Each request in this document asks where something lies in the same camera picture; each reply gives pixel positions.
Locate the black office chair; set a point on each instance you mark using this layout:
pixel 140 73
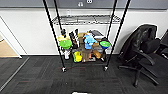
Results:
pixel 140 43

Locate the black chair with armrest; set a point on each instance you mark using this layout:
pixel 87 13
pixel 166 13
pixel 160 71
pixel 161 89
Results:
pixel 165 43

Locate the small black spray bottle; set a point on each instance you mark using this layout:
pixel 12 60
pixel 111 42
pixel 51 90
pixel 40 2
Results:
pixel 63 32

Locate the small green blue bowl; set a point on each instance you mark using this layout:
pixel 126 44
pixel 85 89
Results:
pixel 105 44

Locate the yellow flat box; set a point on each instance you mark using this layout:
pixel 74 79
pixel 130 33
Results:
pixel 60 37

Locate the large green plastic bowl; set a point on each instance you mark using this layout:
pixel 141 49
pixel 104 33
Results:
pixel 65 44

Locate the square white wall socket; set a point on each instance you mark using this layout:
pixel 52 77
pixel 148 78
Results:
pixel 80 4

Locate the yellow plastic toy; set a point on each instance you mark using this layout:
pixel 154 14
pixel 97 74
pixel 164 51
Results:
pixel 77 57

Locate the round white wall socket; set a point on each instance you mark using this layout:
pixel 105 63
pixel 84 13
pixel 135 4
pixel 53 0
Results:
pixel 89 1

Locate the dark grey flat case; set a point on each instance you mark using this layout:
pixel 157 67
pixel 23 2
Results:
pixel 97 33

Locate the tall brown cardboard box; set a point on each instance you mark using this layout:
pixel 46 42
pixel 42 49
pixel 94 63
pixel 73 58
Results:
pixel 81 36

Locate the orange toy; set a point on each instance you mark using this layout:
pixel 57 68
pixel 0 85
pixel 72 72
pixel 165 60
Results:
pixel 98 53

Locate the pale woven basket dark spots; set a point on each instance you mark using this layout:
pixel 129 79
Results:
pixel 80 93

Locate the white plastic bottle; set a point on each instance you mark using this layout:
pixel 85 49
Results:
pixel 66 54

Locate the brown flat package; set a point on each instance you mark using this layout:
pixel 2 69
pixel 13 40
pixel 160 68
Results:
pixel 87 56

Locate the blue plush toy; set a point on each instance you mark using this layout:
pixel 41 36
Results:
pixel 89 41

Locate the tall black bottle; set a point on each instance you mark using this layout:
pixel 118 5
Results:
pixel 73 38

